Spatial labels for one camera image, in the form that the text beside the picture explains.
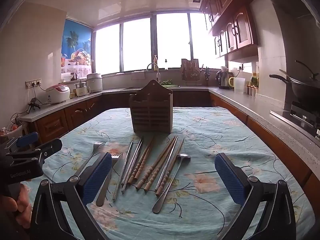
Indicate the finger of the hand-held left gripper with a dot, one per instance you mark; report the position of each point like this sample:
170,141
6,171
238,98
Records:
51,146
27,138

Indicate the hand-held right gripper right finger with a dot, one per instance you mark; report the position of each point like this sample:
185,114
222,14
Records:
230,177

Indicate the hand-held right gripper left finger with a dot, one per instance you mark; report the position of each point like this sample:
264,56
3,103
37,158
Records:
98,177

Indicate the metal fork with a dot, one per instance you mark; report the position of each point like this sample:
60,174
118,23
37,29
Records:
103,192
92,152

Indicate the metal spoon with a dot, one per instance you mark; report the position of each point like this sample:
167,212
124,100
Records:
183,157

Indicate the wooden utensil holder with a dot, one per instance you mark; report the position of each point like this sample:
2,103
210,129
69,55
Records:
151,115

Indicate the person's left hand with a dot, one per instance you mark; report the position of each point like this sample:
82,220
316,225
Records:
18,210

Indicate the wooden base cabinets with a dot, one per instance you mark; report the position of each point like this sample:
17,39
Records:
52,125

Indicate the small black tripod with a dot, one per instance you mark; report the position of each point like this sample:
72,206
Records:
32,105

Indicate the white and red rice cooker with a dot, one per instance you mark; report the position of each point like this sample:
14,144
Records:
58,93

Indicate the floral green tablecloth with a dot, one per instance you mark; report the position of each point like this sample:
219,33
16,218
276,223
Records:
200,130

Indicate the grey kitchen countertop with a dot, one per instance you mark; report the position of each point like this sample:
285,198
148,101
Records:
250,105

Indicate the spice jar set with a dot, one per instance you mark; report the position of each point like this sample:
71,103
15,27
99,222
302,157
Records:
252,88

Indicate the gas stove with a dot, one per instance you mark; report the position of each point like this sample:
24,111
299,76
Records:
302,117

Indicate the steel electric kettle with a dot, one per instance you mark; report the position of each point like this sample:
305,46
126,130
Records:
223,80

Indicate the beach print roller blind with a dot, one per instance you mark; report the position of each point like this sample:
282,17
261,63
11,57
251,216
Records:
75,42

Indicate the green vegetables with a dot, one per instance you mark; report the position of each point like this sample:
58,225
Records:
166,82

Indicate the black wok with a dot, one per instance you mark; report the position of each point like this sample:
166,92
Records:
302,87

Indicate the wooden knife rack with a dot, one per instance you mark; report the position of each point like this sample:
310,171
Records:
190,68

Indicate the curved sink faucet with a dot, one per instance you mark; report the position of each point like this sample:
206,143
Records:
153,65

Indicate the small dark-capped bottle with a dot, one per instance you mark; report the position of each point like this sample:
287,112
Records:
166,65

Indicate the yellow dish soap bottle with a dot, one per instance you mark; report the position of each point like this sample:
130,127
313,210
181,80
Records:
155,61

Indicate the large kitchen window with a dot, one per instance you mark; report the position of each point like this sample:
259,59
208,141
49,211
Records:
135,45

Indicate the wall power outlet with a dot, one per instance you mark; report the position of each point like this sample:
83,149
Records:
33,83

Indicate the wall socket with plug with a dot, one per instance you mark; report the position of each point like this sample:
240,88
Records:
240,67

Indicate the wooden wall cabinets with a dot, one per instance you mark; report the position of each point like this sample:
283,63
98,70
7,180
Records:
230,17

